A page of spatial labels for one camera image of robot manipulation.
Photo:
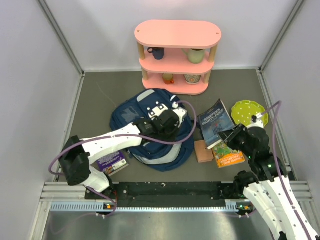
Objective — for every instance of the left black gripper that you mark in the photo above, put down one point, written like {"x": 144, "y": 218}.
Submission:
{"x": 175, "y": 127}

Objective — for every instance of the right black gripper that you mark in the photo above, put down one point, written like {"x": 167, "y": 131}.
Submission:
{"x": 228, "y": 136}

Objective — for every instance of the dark blue 1984 book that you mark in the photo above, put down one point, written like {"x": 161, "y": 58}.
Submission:
{"x": 214, "y": 120}

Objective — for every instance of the orange treehouse book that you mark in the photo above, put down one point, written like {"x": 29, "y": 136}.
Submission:
{"x": 225, "y": 156}

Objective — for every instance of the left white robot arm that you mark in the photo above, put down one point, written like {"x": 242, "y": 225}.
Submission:
{"x": 78, "y": 155}

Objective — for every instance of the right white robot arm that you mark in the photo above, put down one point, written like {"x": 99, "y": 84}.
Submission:
{"x": 267, "y": 185}

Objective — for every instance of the green polka dot plate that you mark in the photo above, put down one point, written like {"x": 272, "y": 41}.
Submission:
{"x": 243, "y": 111}

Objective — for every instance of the tan leather wallet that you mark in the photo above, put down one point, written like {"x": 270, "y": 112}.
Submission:
{"x": 203, "y": 155}

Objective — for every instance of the orange cup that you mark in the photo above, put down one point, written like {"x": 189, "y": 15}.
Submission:
{"x": 168, "y": 78}

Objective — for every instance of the patterned ceramic bowl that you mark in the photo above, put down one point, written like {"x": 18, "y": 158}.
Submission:
{"x": 192, "y": 79}

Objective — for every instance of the purple book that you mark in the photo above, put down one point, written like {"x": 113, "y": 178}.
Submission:
{"x": 112, "y": 163}

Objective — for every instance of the pink three-tier shelf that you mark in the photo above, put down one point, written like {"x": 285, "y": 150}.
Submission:
{"x": 173, "y": 36}

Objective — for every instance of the dark blue mug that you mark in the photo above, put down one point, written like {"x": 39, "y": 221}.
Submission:
{"x": 157, "y": 52}

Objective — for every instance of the pale green mug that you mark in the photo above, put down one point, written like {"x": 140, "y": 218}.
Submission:
{"x": 194, "y": 56}

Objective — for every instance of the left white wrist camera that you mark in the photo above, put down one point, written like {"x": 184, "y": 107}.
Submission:
{"x": 180, "y": 112}

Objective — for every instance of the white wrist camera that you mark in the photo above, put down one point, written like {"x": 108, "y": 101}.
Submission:
{"x": 256, "y": 121}
{"x": 180, "y": 112}

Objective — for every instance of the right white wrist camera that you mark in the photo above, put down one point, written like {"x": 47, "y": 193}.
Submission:
{"x": 256, "y": 121}

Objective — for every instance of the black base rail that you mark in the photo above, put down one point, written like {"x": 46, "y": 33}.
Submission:
{"x": 175, "y": 194}

